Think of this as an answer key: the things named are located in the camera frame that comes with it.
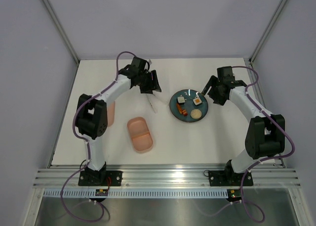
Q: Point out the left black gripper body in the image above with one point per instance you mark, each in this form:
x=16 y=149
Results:
x=147 y=81

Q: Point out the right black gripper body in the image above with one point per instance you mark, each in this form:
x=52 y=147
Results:
x=215 y=93

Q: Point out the orange salmon sushi roll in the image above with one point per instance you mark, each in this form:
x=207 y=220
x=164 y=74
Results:
x=197 y=101

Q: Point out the white cat paw tongs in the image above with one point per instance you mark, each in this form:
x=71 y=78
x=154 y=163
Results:
x=151 y=97

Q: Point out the long brown sausage piece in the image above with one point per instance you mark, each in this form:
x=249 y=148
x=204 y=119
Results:
x=179 y=108

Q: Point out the pink divided lunch box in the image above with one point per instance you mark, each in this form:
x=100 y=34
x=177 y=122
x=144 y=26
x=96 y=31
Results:
x=140 y=135

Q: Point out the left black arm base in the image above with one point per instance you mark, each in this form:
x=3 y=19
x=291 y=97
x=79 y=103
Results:
x=100 y=178

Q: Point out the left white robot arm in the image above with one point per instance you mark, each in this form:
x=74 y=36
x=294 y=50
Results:
x=91 y=118

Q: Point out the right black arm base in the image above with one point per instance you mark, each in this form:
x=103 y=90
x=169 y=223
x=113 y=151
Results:
x=221 y=178

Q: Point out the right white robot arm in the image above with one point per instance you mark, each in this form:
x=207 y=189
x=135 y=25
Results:
x=264 y=137

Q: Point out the pink lunch box lid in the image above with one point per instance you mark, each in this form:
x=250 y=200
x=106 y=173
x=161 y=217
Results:
x=111 y=114

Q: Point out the blue ceramic plate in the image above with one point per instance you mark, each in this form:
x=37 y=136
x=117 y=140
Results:
x=189 y=95

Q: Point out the beige steamed bun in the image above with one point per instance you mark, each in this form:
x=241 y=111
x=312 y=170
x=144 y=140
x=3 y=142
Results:
x=196 y=114

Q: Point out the cucumber sushi roll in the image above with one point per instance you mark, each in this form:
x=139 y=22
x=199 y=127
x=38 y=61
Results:
x=181 y=100

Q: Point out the short red sausage piece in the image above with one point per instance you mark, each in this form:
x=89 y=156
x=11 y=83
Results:
x=184 y=112

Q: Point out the right aluminium frame post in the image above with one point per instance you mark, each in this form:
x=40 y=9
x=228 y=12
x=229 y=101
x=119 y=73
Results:
x=269 y=28

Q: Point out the aluminium frame post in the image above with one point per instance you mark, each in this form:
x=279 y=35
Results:
x=269 y=28
x=58 y=25

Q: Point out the left aluminium frame post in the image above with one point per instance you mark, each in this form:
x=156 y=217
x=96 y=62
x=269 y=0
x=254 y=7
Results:
x=58 y=25

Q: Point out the aluminium mounting rail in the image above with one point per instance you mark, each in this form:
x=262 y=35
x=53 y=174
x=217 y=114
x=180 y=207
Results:
x=270 y=175

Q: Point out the white slotted cable duct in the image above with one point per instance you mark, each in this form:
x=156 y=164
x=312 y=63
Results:
x=146 y=193

